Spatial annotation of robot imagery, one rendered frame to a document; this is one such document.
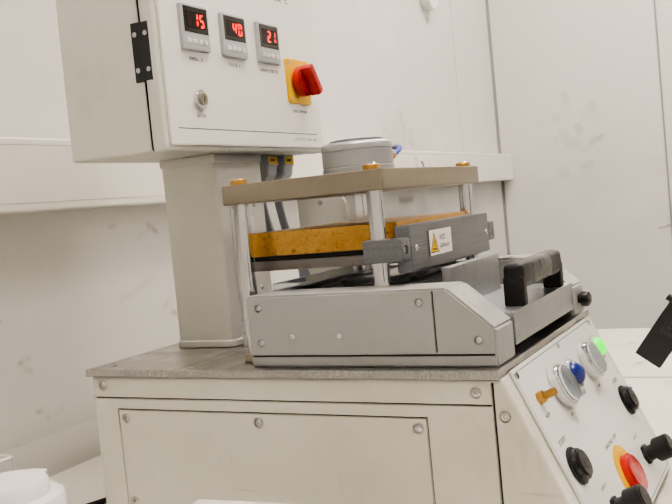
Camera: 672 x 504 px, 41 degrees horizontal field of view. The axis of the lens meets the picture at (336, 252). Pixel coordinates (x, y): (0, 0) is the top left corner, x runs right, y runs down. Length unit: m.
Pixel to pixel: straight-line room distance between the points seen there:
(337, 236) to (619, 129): 2.58
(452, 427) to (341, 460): 0.12
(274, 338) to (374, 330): 0.11
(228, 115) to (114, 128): 0.13
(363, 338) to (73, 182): 0.62
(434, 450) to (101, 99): 0.49
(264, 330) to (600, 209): 2.63
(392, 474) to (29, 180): 0.66
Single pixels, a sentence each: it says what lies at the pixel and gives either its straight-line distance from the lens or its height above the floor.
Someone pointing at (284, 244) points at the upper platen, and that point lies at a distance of 0.91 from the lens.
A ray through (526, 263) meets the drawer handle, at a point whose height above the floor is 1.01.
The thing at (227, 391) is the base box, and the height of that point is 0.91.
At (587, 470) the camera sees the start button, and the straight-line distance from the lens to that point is 0.81.
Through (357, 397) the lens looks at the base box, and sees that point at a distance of 0.82.
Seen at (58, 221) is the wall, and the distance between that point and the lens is 1.35.
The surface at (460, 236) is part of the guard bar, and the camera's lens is 0.96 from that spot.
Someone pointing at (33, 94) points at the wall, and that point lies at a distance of 1.35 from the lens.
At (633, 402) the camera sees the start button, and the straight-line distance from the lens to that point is 1.03.
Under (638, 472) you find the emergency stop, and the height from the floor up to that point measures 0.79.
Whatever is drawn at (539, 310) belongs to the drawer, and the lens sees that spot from 0.89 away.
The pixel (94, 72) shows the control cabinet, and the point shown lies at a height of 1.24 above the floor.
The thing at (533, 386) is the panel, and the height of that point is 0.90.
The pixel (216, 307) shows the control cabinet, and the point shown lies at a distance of 1.04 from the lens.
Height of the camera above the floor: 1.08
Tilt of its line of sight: 3 degrees down
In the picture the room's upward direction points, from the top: 6 degrees counter-clockwise
